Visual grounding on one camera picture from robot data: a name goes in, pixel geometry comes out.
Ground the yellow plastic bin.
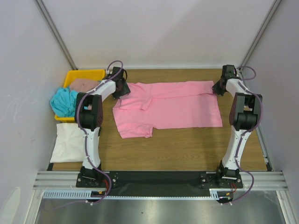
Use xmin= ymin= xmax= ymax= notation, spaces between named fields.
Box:
xmin=54 ymin=70 xmax=105 ymax=123

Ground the pink t shirt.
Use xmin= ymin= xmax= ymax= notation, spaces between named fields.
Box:
xmin=113 ymin=81 xmax=222 ymax=139

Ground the folded white t shirt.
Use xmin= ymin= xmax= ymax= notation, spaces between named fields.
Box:
xmin=50 ymin=123 xmax=85 ymax=163

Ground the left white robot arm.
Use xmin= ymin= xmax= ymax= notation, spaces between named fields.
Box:
xmin=74 ymin=67 xmax=130 ymax=188

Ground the turquoise t shirt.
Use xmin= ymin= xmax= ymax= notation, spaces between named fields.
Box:
xmin=50 ymin=87 xmax=78 ymax=118

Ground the grey slotted cable duct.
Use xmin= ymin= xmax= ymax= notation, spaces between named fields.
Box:
xmin=43 ymin=188 xmax=232 ymax=200

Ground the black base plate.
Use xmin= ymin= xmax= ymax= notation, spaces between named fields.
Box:
xmin=77 ymin=170 xmax=245 ymax=197

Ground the mauve t shirt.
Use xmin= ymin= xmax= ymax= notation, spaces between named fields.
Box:
xmin=69 ymin=78 xmax=99 ymax=93

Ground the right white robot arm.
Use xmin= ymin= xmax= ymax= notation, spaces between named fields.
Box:
xmin=212 ymin=65 xmax=263 ymax=188

